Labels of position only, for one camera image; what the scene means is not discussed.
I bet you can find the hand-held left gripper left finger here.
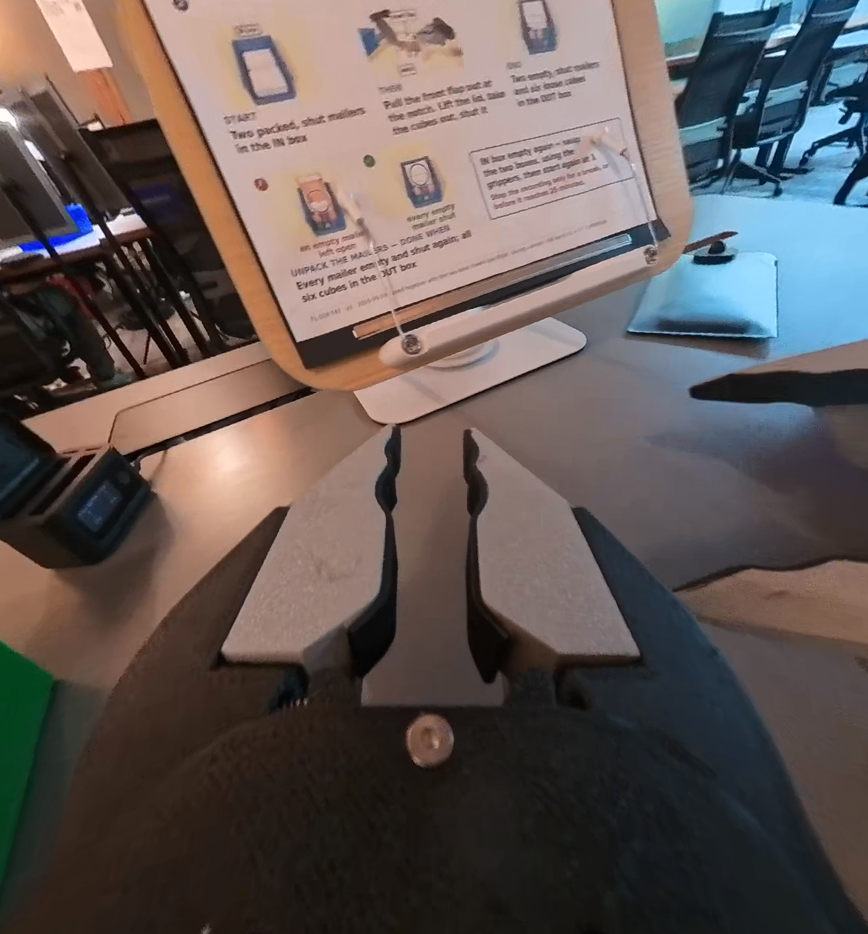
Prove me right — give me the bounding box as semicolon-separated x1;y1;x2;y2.
220;425;403;680

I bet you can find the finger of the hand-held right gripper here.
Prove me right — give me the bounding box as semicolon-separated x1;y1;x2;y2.
689;332;868;411
676;556;868;683

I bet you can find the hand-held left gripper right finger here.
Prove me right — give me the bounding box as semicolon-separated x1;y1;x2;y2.
462;428;641;685

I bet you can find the green plastic bin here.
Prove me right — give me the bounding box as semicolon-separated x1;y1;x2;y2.
0;611;57;934

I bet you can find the silver metal tray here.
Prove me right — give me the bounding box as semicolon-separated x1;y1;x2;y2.
627;251;779;340

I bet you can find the small black knob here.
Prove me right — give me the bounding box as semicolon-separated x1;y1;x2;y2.
682;231;739;265

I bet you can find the black device with small screen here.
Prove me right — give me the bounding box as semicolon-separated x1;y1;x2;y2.
0;411;154;570

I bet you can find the instruction sheet on wooden stand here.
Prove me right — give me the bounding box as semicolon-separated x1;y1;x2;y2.
116;0;694;391

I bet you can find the printed instruction sheet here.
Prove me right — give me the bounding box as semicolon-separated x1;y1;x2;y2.
145;0;657;369

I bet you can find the grey computer monitor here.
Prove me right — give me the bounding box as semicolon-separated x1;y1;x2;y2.
0;88;82;243

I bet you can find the white wall notice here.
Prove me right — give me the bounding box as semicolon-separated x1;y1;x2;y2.
36;0;115;74

